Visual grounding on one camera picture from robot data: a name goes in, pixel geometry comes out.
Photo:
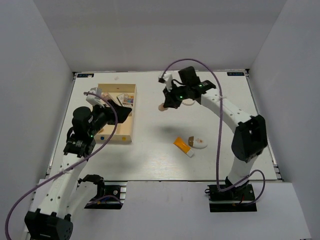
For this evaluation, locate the beige makeup sponge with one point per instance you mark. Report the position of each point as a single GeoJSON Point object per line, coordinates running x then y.
{"type": "Point", "coordinates": [162, 108]}

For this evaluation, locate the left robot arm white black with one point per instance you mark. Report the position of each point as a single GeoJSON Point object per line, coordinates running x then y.
{"type": "Point", "coordinates": [68, 194]}

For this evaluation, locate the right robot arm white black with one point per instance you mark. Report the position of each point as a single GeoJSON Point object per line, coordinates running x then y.
{"type": "Point", "coordinates": [249, 131]}

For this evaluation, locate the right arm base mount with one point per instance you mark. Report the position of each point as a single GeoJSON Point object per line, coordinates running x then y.
{"type": "Point", "coordinates": [231, 201]}

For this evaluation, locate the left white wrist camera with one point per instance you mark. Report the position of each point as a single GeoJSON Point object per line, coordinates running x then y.
{"type": "Point", "coordinates": [93, 97]}

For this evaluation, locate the round cream powder puff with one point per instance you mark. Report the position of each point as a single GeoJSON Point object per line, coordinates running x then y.
{"type": "Point", "coordinates": [188, 102]}

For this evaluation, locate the white oval sunscreen bottle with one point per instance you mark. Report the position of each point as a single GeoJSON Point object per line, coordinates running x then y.
{"type": "Point", "coordinates": [197, 142]}

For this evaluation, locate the colourful small eyeshadow palette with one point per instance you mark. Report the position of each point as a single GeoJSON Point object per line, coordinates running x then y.
{"type": "Point", "coordinates": [126, 99]}

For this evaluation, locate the orange cream tube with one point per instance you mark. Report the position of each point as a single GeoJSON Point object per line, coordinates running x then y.
{"type": "Point", "coordinates": [183, 146]}

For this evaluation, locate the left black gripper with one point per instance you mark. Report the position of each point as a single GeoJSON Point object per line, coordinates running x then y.
{"type": "Point", "coordinates": [122, 112]}

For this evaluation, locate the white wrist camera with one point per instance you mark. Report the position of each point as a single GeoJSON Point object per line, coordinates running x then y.
{"type": "Point", "coordinates": [166, 78]}
{"type": "Point", "coordinates": [93, 97]}

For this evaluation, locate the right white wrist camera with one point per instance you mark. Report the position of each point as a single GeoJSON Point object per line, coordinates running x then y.
{"type": "Point", "coordinates": [166, 78]}

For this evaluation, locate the wooden organizer tray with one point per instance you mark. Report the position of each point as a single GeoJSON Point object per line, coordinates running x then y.
{"type": "Point", "coordinates": [124, 131]}

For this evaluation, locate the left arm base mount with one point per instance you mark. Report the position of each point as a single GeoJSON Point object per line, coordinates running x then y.
{"type": "Point", "coordinates": [109, 195]}

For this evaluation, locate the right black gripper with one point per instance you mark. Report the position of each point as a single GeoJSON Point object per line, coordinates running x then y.
{"type": "Point", "coordinates": [169, 102]}

